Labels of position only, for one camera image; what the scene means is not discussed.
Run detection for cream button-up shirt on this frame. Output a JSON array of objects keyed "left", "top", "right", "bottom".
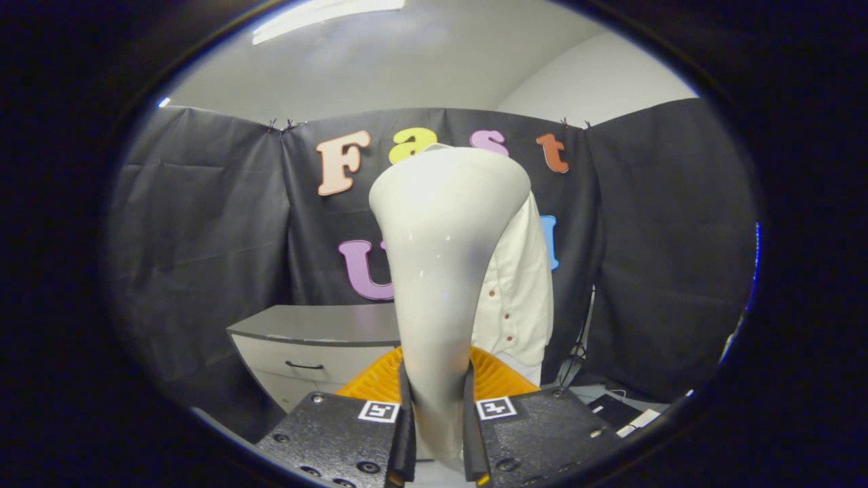
[{"left": 424, "top": 142, "right": 555, "bottom": 371}]

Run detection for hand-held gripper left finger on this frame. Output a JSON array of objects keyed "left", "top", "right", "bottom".
[{"left": 256, "top": 346, "right": 416, "bottom": 488}]

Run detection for black cables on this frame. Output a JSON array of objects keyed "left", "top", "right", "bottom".
[{"left": 557, "top": 285, "right": 596, "bottom": 388}]

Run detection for white garment steamer head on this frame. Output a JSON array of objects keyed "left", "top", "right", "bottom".
[{"left": 368, "top": 147, "right": 532, "bottom": 470}]

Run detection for grey drawer cabinet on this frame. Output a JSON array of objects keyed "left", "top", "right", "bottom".
[{"left": 226, "top": 303, "right": 408, "bottom": 414}]

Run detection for long ceiling light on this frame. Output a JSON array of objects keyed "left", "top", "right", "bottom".
[{"left": 252, "top": 0, "right": 406, "bottom": 46}]

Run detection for black flat box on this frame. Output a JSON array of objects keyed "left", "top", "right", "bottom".
[{"left": 587, "top": 393, "right": 653, "bottom": 432}]

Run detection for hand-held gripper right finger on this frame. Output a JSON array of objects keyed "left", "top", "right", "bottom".
[{"left": 464, "top": 344, "right": 621, "bottom": 488}]

